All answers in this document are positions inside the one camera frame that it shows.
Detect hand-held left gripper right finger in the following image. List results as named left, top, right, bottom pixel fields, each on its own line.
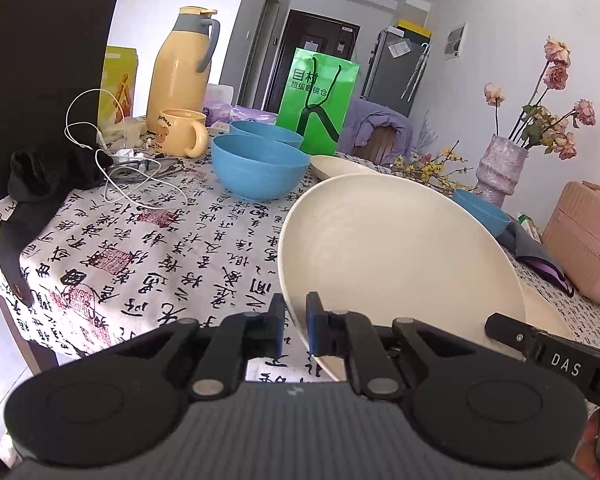
left=305, top=291, right=486, bottom=401

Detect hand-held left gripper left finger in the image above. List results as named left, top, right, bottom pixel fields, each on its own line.
left=87, top=292, right=287, bottom=401

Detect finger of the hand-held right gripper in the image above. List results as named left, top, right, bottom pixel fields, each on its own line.
left=485, top=312, right=551, bottom=361

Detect large cream plate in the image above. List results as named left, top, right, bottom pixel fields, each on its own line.
left=277, top=174, right=527, bottom=381

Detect blue bowl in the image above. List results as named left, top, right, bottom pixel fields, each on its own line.
left=211, top=134, right=311, bottom=202
left=228, top=120, right=305, bottom=150
left=451, top=189, right=512, bottom=237

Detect person's right hand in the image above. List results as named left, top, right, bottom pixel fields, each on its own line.
left=581, top=421, right=600, bottom=470

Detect purple cloth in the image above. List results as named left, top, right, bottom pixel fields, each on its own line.
left=525, top=255, right=576, bottom=297

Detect grey cloth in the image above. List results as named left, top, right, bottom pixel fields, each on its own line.
left=497, top=220, right=551, bottom=261

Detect pink case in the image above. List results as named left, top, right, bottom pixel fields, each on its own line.
left=541, top=180, right=600, bottom=306

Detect calligraphy printed tablecloth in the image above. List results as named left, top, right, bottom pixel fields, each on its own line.
left=0, top=115, right=600, bottom=386

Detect pink textured vase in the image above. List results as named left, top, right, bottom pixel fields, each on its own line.
left=475, top=134, right=528, bottom=208

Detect yellow flower branch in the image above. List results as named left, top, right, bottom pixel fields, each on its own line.
left=390, top=147, right=481, bottom=196

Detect wooden chair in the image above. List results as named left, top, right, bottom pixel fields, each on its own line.
left=354, top=125, right=406, bottom=166

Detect purple printed packet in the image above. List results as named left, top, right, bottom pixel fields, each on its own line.
left=230, top=105, right=279, bottom=125

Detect eyeglasses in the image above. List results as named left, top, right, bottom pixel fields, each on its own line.
left=107, top=156, right=181, bottom=183

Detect yellow bear mug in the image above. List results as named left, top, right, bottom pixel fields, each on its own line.
left=146, top=109, right=209, bottom=157

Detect purple jacket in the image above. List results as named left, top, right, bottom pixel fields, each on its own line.
left=337, top=98, right=412, bottom=158

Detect green paper shopping bag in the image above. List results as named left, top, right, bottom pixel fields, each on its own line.
left=275, top=47, right=361, bottom=157

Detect clear plastic tissue pack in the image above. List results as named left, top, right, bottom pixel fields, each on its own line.
left=203, top=84, right=235, bottom=127

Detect clear plastic bag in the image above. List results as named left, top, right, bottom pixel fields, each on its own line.
left=100, top=116, right=148, bottom=153

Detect grey refrigerator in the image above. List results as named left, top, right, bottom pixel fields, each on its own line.
left=361, top=27, right=433, bottom=118

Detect yellow thermos jug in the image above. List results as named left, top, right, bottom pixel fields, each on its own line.
left=146, top=6, right=221, bottom=128

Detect white umbrella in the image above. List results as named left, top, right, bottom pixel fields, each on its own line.
left=400, top=42, right=431, bottom=101

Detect grey interior door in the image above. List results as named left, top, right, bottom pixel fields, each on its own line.
left=252, top=0, right=283, bottom=111

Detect black cloth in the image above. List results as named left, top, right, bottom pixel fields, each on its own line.
left=0, top=142, right=113, bottom=306

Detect yellow cardboard box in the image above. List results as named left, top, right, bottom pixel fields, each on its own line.
left=97, top=46, right=140, bottom=126

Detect dried pink rose bouquet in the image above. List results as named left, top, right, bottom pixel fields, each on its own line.
left=482, top=36, right=598, bottom=161

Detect dark brown entrance door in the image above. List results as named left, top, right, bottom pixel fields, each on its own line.
left=270, top=9, right=361, bottom=111

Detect black paper bag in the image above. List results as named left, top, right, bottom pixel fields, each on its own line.
left=0, top=0, right=123, bottom=201

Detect white cable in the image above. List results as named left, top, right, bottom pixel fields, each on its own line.
left=65, top=89, right=188, bottom=208

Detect white wall panel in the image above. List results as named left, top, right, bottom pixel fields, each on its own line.
left=442, top=22, right=468, bottom=59

